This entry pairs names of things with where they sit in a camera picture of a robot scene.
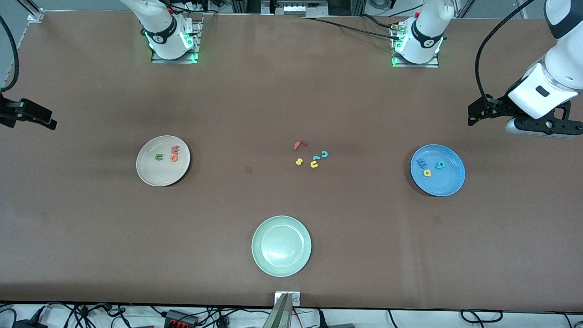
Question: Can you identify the blue plate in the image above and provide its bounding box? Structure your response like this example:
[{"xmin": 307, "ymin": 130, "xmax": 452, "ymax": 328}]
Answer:
[{"xmin": 410, "ymin": 144, "xmax": 466, "ymax": 197}]

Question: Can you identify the beige brown plate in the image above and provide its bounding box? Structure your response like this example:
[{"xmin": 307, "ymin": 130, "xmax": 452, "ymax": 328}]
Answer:
[{"xmin": 136, "ymin": 135, "xmax": 191, "ymax": 187}]

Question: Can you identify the grey equipment box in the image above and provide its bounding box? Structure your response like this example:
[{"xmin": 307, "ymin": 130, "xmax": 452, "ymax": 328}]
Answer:
[{"xmin": 262, "ymin": 0, "xmax": 329, "ymax": 18}]

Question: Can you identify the black orange power strip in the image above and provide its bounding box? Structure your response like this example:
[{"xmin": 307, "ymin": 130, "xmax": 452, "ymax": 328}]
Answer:
[{"xmin": 164, "ymin": 309, "xmax": 199, "ymax": 328}]

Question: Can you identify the pale green plate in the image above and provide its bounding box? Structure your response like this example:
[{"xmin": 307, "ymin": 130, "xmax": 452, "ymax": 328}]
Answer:
[{"xmin": 251, "ymin": 215, "xmax": 312, "ymax": 277}]

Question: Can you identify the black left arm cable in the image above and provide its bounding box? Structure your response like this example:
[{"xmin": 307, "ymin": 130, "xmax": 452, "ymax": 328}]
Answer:
[{"xmin": 475, "ymin": 0, "xmax": 534, "ymax": 100}]

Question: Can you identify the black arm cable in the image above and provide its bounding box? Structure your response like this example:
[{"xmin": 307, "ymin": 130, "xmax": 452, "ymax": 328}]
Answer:
[
  {"xmin": 0, "ymin": 16, "xmax": 20, "ymax": 92},
  {"xmin": 475, "ymin": 0, "xmax": 534, "ymax": 100}
]

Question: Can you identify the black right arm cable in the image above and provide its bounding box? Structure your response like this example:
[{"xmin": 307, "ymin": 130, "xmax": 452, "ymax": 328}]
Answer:
[{"xmin": 0, "ymin": 16, "xmax": 20, "ymax": 92}]

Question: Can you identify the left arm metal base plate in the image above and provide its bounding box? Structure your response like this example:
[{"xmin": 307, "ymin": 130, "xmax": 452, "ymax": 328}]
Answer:
[{"xmin": 392, "ymin": 18, "xmax": 440, "ymax": 69}]

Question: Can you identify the aluminium frame post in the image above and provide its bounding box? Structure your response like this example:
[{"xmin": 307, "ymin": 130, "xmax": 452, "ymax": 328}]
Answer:
[{"xmin": 17, "ymin": 0, "xmax": 45, "ymax": 23}]

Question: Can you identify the black cable across table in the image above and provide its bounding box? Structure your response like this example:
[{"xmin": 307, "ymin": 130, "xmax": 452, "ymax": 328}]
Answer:
[{"xmin": 301, "ymin": 15, "xmax": 402, "ymax": 41}]

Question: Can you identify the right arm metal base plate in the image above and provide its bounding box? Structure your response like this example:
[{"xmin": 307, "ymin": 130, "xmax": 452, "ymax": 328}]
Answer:
[{"xmin": 151, "ymin": 19, "xmax": 203, "ymax": 64}]

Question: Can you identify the black tangled floor cable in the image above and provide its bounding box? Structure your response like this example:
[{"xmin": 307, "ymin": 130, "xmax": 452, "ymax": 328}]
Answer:
[{"xmin": 27, "ymin": 302, "xmax": 133, "ymax": 328}]

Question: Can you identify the black looped floor cable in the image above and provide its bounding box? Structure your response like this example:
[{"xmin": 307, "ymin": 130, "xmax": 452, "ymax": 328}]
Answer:
[{"xmin": 460, "ymin": 309, "xmax": 504, "ymax": 324}]

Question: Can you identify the aluminium camera mount profile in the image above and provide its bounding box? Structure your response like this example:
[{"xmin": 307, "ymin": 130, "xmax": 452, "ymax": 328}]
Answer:
[{"xmin": 263, "ymin": 292, "xmax": 301, "ymax": 328}]

